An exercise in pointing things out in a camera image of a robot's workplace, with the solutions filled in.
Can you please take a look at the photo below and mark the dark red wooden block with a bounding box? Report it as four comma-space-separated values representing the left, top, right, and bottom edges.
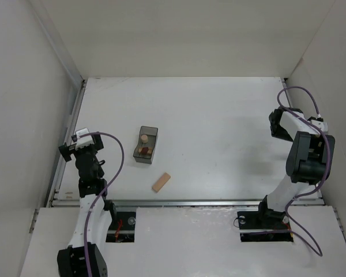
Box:
138, 147, 153, 155

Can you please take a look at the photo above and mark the light wooden cylinder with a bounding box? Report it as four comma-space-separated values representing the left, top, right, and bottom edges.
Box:
141, 134, 149, 144

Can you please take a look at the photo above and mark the grey transparent plastic bin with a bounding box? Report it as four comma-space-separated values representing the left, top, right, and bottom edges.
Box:
133, 126, 159, 164

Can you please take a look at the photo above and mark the light wooden plank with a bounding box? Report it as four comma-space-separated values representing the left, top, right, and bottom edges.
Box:
152, 173, 171, 193

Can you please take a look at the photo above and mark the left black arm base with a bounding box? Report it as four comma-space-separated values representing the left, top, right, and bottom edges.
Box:
106, 211, 136, 243

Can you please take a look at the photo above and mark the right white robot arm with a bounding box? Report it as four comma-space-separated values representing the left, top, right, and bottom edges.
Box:
257, 107, 336, 229

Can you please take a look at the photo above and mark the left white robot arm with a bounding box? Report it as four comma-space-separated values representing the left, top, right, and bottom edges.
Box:
57, 128, 112, 276

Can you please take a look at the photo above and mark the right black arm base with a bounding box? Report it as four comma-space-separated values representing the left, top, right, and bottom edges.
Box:
237, 211, 294, 242

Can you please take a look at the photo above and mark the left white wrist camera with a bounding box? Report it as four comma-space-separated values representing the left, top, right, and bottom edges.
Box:
72, 128, 95, 150

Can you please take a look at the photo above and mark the front aluminium rail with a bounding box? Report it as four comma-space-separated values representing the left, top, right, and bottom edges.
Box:
50, 199, 325, 207

